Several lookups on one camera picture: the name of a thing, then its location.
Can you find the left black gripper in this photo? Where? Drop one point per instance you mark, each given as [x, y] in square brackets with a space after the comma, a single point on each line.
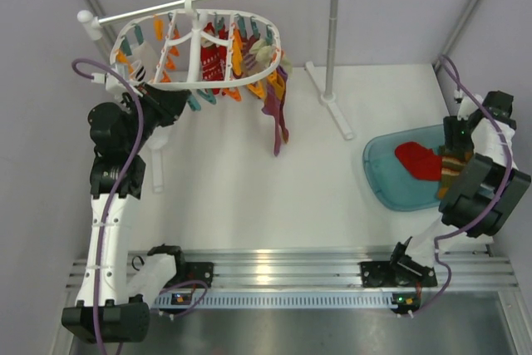
[167, 104]

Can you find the white oval clip hanger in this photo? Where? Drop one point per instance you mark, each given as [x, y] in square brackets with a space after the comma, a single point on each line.
[187, 24]

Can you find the olive orange striped sock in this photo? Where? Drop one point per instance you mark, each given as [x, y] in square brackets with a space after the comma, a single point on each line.
[452, 164]

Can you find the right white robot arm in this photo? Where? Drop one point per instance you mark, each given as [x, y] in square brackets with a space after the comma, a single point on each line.
[484, 192]

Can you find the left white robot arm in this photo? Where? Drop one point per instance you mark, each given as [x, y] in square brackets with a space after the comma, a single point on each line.
[110, 307]

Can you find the white black striped hanging sock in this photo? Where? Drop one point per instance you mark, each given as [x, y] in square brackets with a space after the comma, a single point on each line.
[144, 62]

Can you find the red patterned hanging sock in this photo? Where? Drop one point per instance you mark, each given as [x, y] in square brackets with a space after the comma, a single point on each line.
[213, 56]

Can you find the cream hanging sock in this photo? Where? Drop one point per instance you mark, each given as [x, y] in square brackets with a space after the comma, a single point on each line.
[265, 54]

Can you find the purple orange hanging sock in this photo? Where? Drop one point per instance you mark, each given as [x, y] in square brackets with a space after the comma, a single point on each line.
[272, 90]

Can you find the blue plastic basin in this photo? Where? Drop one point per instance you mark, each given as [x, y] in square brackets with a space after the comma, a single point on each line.
[391, 183]

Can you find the red sock in basin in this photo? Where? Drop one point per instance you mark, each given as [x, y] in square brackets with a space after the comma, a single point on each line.
[420, 162]

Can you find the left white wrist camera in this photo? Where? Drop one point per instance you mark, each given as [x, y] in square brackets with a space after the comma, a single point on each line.
[112, 85]

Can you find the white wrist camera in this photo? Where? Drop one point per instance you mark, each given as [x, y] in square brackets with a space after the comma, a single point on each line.
[467, 107]
[112, 85]

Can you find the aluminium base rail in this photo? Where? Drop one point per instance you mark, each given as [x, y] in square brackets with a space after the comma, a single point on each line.
[326, 280]

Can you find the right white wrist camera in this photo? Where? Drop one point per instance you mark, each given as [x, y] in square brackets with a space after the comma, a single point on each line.
[467, 107]

